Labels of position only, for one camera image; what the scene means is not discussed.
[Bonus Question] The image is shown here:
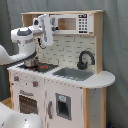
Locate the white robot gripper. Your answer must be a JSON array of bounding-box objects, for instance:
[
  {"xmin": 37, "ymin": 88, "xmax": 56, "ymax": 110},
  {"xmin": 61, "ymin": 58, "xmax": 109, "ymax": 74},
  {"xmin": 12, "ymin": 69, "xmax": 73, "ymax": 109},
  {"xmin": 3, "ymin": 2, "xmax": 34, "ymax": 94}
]
[{"xmin": 32, "ymin": 14, "xmax": 54, "ymax": 46}]

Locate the white microwave door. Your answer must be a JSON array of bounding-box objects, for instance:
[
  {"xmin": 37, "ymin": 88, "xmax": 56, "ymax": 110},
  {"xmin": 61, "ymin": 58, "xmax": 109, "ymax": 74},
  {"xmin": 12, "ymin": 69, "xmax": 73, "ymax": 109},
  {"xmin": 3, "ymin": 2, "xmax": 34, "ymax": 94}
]
[{"xmin": 50, "ymin": 14, "xmax": 78, "ymax": 34}]

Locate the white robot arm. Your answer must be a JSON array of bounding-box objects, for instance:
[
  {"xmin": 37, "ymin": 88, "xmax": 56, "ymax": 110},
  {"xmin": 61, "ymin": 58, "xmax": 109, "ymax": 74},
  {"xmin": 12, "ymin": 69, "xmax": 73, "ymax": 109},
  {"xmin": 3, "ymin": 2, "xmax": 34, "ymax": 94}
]
[{"xmin": 0, "ymin": 14, "xmax": 53, "ymax": 128}]

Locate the wooden toy kitchen unit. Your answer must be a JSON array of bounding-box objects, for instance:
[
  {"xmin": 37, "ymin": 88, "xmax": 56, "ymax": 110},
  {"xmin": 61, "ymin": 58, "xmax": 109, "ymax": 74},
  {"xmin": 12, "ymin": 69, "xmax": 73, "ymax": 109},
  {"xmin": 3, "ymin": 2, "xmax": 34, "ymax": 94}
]
[{"xmin": 9, "ymin": 10, "xmax": 115, "ymax": 128}]

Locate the small metal pot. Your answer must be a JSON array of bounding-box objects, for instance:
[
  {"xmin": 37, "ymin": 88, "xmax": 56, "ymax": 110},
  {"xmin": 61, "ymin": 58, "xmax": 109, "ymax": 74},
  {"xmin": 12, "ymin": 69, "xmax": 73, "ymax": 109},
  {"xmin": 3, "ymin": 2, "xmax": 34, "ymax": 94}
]
[{"xmin": 24, "ymin": 59, "xmax": 39, "ymax": 67}]

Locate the black stovetop with red burner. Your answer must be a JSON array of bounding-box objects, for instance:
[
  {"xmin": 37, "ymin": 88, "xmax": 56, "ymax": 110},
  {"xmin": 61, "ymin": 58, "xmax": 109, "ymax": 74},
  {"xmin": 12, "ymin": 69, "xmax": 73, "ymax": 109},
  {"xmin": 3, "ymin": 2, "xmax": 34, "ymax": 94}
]
[{"xmin": 21, "ymin": 62, "xmax": 57, "ymax": 73}]

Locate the microwave button panel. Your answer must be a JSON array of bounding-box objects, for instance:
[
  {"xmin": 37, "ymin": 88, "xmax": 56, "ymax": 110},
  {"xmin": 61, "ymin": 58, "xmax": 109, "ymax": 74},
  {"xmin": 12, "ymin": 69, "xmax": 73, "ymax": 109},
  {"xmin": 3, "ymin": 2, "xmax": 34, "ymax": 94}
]
[{"xmin": 78, "ymin": 14, "xmax": 87, "ymax": 33}]

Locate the grey toy sink basin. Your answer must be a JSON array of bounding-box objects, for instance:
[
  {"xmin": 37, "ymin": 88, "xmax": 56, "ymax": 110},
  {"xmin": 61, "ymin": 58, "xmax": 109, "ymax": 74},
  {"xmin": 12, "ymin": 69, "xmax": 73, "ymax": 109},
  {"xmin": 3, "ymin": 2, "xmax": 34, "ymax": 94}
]
[{"xmin": 53, "ymin": 67, "xmax": 93, "ymax": 81}]

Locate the black toy faucet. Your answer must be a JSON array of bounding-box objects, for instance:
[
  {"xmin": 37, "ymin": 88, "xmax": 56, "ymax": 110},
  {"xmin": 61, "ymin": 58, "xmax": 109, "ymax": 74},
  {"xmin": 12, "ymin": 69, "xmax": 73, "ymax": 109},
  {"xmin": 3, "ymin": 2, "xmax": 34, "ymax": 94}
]
[{"xmin": 77, "ymin": 50, "xmax": 95, "ymax": 70}]

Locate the red oven knob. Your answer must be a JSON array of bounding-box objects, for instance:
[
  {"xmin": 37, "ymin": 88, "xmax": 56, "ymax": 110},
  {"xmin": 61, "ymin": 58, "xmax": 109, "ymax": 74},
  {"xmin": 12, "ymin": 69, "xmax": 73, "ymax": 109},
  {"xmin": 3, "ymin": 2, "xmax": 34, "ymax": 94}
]
[{"xmin": 32, "ymin": 81, "xmax": 38, "ymax": 87}]

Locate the oven door with window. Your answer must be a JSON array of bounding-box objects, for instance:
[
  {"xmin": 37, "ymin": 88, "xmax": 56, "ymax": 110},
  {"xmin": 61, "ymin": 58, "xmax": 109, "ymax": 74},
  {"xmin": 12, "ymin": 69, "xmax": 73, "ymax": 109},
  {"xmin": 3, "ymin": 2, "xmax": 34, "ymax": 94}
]
[{"xmin": 19, "ymin": 90, "xmax": 38, "ymax": 114}]

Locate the white cabinet door with dispenser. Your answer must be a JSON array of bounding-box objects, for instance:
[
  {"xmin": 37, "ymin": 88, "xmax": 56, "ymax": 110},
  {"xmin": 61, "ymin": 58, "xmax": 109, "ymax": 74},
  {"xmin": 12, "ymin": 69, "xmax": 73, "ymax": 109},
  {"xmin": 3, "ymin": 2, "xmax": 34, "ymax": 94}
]
[{"xmin": 46, "ymin": 81, "xmax": 83, "ymax": 128}]

